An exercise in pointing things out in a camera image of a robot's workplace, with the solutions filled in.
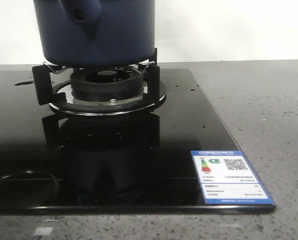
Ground dark blue cooking pot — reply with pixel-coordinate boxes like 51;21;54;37
33;0;155;68

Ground black metal pot support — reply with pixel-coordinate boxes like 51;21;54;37
32;51;166;117

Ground black gas burner head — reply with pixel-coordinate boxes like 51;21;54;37
70;66;144;102

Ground blue energy label sticker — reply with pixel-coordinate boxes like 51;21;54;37
191;150;274;205

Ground black glass gas cooktop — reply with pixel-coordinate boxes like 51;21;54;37
0;68;275;215

